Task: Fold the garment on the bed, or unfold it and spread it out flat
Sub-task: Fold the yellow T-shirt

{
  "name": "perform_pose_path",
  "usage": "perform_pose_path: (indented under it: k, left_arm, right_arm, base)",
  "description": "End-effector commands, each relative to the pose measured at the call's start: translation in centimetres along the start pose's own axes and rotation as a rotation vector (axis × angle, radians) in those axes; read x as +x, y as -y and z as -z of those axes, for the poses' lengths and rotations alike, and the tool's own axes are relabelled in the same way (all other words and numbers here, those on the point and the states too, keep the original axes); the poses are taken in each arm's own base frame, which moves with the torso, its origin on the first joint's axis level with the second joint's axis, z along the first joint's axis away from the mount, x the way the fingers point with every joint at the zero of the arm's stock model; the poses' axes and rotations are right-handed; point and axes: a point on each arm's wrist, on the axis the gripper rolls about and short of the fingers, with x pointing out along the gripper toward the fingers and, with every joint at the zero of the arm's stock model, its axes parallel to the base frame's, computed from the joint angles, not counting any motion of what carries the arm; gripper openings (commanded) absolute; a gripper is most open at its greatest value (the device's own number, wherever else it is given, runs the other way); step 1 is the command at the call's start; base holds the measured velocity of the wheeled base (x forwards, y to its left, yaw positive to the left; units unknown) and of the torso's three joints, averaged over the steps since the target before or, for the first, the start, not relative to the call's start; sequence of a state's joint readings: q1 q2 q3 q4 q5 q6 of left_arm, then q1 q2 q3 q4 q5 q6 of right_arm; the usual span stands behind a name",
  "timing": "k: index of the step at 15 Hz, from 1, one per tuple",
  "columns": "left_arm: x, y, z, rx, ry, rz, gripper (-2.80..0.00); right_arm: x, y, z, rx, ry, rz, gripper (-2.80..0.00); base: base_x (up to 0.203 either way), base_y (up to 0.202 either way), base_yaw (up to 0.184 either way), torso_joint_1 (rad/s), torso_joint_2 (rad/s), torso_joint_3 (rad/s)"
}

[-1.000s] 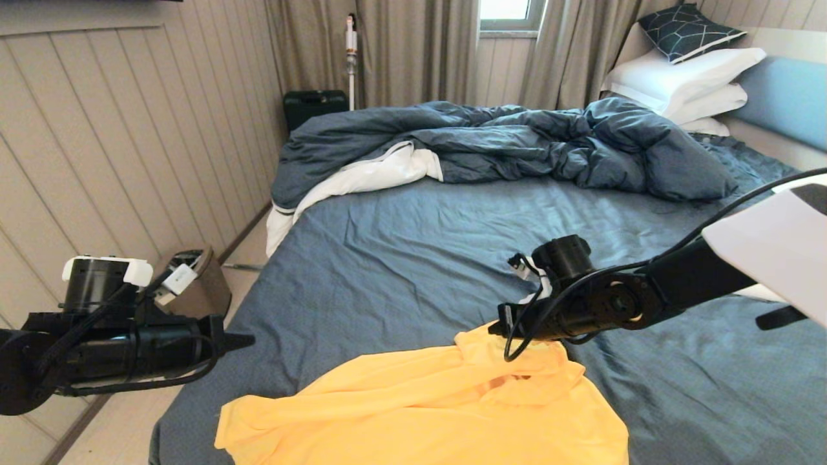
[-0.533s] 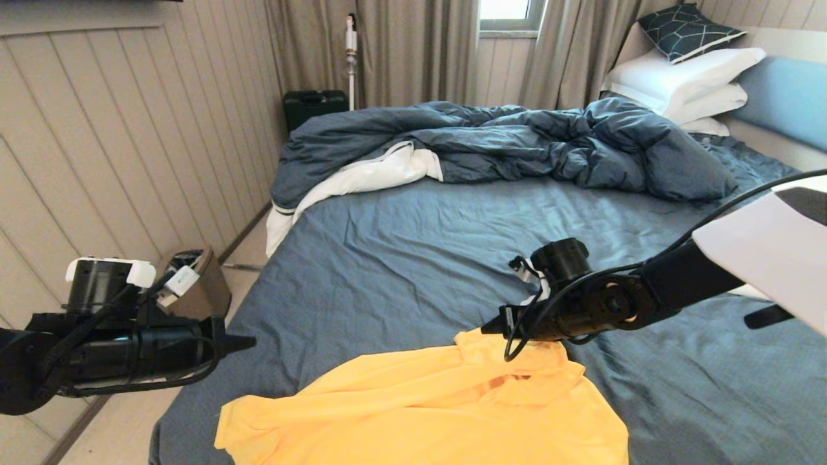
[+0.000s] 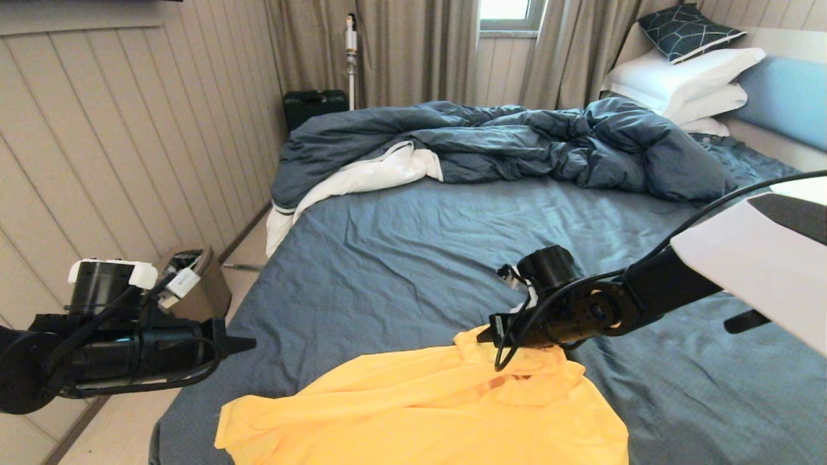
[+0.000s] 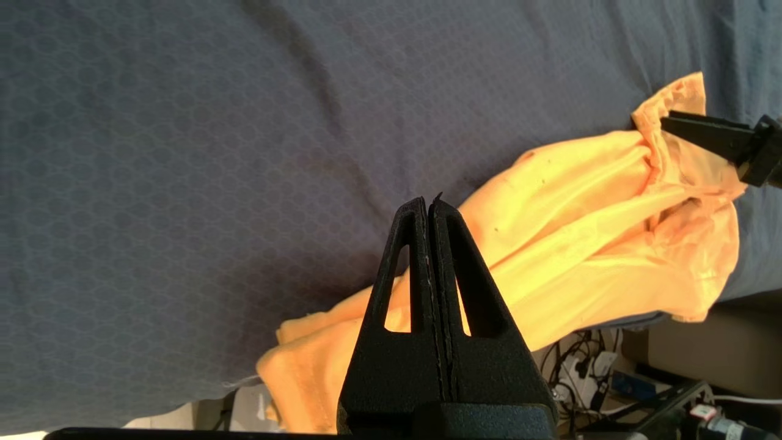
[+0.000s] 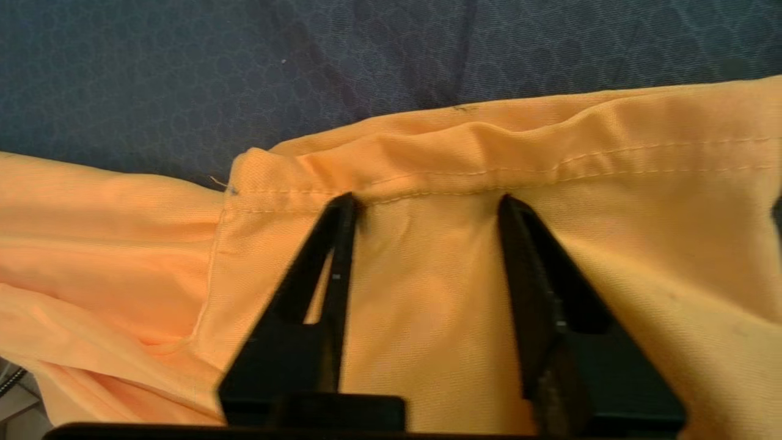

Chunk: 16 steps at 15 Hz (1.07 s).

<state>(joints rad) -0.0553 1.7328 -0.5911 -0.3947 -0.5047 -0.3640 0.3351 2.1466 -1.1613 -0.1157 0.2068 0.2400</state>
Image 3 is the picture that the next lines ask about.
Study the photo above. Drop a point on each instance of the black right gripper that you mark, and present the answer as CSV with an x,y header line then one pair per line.
x,y
536,329

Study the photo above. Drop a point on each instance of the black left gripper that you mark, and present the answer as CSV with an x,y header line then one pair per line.
x,y
155,352

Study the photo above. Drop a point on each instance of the yellow t-shirt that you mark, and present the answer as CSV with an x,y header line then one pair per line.
x,y
420,413

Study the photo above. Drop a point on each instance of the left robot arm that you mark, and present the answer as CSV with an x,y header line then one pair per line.
x,y
26,361

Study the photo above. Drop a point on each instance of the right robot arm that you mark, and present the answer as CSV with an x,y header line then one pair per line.
x,y
743,271

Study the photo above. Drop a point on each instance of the brown metal trash bin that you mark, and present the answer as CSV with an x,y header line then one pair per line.
x,y
207,297

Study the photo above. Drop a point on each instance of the thin metal rod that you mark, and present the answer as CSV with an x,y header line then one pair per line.
x,y
242,266

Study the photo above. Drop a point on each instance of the dark blue bed sheet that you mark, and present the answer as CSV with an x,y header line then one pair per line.
x,y
452,219

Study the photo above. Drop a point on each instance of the crumpled dark blue duvet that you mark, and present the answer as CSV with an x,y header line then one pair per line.
x,y
517,139

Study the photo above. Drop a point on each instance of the white duvet lining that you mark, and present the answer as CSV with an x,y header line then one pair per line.
x,y
362,178

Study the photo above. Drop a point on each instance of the dark green hard case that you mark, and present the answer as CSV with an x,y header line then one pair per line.
x,y
313,107

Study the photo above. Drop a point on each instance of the wide beige curtain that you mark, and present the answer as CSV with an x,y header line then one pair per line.
x,y
413,51

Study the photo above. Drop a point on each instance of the narrow beige curtain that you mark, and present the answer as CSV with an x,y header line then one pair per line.
x,y
568,51

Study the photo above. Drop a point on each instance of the small white pillow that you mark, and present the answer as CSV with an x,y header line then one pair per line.
x,y
705,126

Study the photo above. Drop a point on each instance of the white stick vacuum cleaner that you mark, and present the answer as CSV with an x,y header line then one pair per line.
x,y
351,55

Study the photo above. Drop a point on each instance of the flat white pillow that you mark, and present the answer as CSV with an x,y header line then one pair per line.
x,y
711,103

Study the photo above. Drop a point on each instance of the large white pillow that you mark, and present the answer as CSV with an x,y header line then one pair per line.
x,y
678,74

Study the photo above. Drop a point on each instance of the dark geometric pattern cushion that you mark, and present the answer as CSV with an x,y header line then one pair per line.
x,y
688,32

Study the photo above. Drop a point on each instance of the light blue headboard pad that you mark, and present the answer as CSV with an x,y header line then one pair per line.
x,y
788,100

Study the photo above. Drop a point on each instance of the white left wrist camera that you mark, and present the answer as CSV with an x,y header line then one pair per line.
x,y
181,284

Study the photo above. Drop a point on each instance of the window with grey frame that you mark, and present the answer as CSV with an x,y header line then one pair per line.
x,y
504,10

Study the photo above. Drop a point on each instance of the beige headboard frame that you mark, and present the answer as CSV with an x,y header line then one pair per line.
x,y
788,42

